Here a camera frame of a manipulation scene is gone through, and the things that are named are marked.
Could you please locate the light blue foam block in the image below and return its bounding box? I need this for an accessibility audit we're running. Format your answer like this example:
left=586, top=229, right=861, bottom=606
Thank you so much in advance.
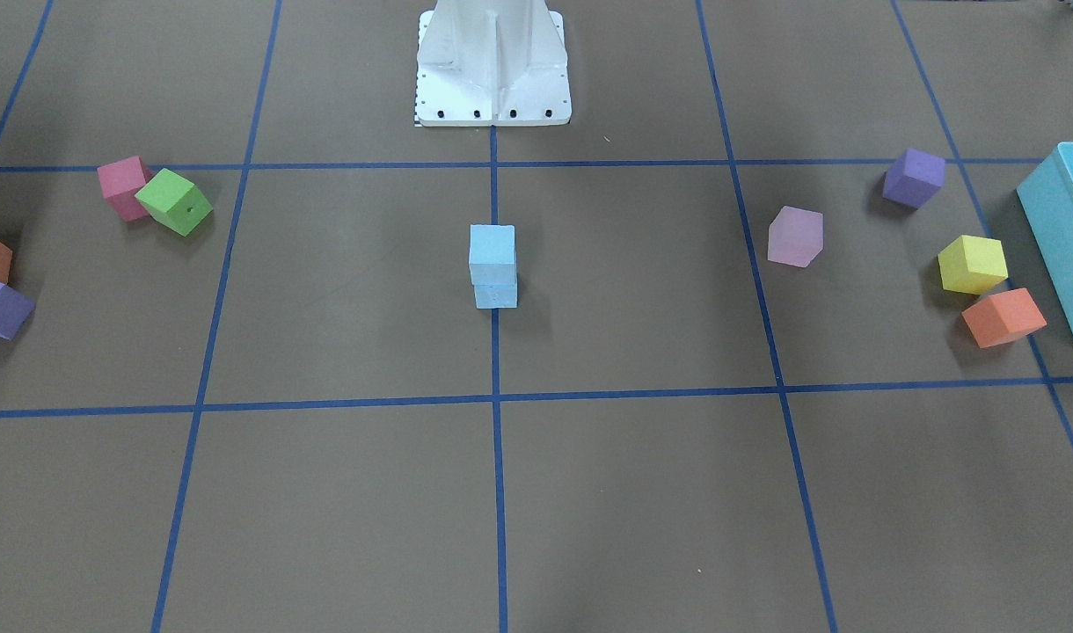
left=468, top=224, right=519, bottom=286
left=473, top=283, right=519, bottom=309

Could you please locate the light pink foam block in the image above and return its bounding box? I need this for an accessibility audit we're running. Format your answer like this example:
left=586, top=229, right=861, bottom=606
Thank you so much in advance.
left=767, top=206, right=823, bottom=268

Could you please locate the purple foam block near blue bin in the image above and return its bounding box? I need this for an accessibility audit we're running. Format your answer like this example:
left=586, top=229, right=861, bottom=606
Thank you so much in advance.
left=881, top=148, right=946, bottom=209

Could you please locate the magenta foam block beside green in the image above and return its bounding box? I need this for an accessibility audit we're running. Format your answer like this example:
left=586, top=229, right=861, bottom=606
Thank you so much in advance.
left=97, top=156, right=155, bottom=222

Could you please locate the yellow foam block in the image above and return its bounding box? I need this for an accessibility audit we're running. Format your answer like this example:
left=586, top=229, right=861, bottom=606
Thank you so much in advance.
left=936, top=234, right=1010, bottom=295

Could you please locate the orange foam block near blue bin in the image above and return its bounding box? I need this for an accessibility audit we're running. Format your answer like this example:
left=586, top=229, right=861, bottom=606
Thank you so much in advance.
left=961, top=288, right=1047, bottom=349

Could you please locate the blue plastic bin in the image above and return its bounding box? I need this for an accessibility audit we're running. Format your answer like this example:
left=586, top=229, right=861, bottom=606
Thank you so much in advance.
left=1016, top=142, right=1073, bottom=337

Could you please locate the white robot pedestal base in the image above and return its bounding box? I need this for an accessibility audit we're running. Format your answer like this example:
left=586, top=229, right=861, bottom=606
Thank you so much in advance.
left=413, top=1, right=573, bottom=127

